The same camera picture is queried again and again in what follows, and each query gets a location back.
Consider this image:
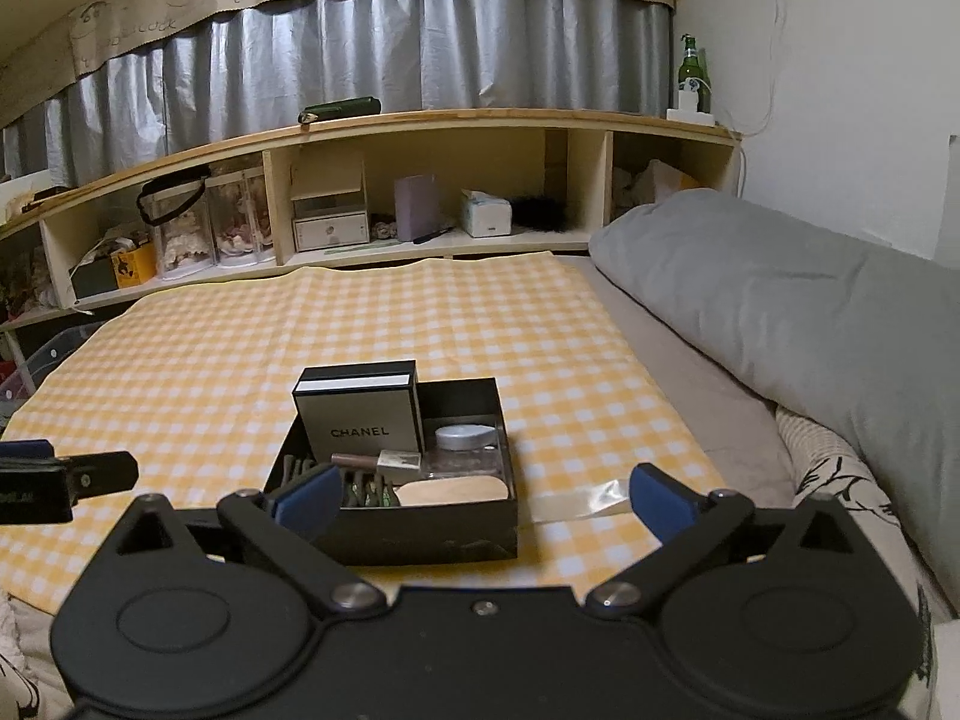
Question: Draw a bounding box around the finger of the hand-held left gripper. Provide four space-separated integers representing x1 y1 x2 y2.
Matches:
52 451 140 500
0 439 56 467

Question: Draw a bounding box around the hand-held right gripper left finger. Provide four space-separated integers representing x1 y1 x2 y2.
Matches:
97 463 388 617

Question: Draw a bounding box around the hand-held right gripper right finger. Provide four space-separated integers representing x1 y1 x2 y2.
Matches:
585 463 890 617

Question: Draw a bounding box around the brown cosmetic tube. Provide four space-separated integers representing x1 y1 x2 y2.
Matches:
331 450 422 474

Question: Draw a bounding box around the black gift box white band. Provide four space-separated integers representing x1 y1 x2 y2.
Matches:
292 361 425 464

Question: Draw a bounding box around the oval wooden piece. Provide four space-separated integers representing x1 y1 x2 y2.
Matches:
393 473 512 508

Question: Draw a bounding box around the small white round container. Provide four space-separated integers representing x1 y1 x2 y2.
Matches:
434 424 500 452

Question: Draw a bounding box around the clear plastic strip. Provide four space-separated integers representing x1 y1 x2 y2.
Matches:
524 479 647 523

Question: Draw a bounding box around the clear storage bin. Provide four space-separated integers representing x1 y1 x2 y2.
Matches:
0 325 92 400

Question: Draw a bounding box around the black storage box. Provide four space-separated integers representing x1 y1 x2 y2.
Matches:
70 254 122 300

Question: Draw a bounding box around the yellow checked mat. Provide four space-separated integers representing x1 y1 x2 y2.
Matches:
0 250 725 617

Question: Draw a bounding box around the white printed blanket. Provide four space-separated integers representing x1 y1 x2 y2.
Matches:
775 404 943 720

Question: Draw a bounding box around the yellow box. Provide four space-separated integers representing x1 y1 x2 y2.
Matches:
112 243 158 288

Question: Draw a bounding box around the grey pillow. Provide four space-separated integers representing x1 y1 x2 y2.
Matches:
588 187 960 587

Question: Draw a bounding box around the small white drawer organizer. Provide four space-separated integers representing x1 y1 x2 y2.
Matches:
289 164 371 253

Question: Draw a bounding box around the white bag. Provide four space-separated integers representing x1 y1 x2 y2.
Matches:
614 159 699 223

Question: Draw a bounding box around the white tissue box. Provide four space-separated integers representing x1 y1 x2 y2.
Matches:
459 189 513 238

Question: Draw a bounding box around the dark green case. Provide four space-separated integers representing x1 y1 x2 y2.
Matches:
297 95 383 125

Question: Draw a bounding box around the long wooden shelf unit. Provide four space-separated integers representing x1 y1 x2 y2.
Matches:
0 108 744 332

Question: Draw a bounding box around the green glass bottle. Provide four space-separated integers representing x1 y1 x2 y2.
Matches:
678 35 710 110

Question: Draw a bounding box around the silver curtain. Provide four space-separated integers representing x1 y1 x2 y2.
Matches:
0 0 673 190

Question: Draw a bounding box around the clear doll case black strap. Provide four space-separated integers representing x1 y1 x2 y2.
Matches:
136 174 215 275

